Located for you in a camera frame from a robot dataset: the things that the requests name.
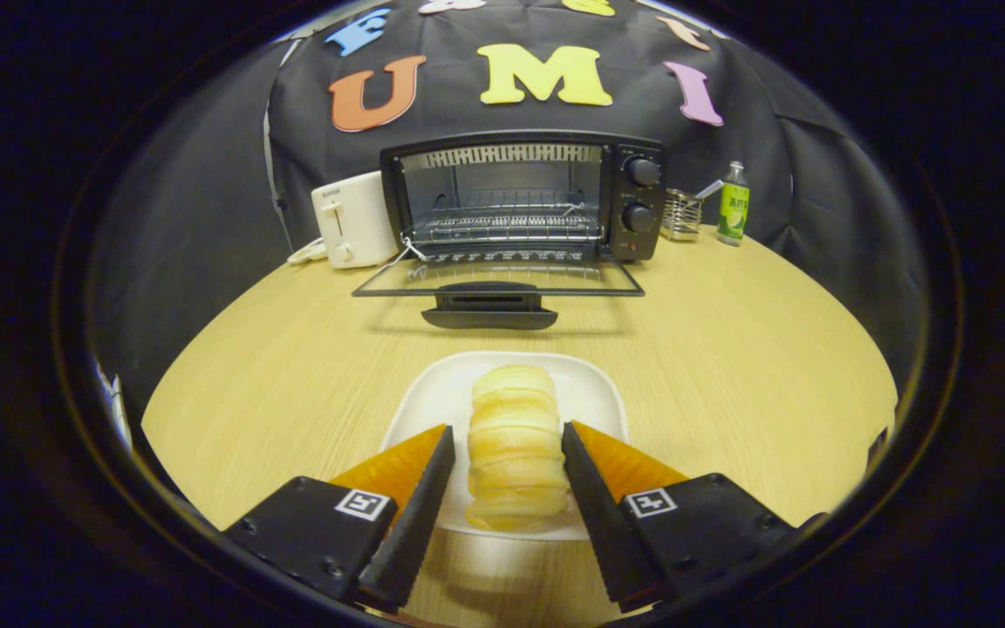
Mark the white pop-up toaster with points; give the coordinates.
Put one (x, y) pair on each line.
(363, 218)

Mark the green label bottle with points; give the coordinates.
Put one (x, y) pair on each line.
(734, 214)

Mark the metal oven rack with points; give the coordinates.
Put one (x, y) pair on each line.
(502, 228)

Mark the yellow bread roll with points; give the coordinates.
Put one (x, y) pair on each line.
(516, 436)

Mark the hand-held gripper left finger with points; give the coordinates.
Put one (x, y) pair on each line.
(422, 515)

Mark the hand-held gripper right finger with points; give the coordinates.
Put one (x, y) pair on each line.
(598, 515)

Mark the metal utensil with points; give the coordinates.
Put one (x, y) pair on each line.
(710, 189)

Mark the white plate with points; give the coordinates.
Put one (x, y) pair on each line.
(433, 397)

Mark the black toaster oven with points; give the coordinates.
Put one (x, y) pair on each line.
(638, 194)

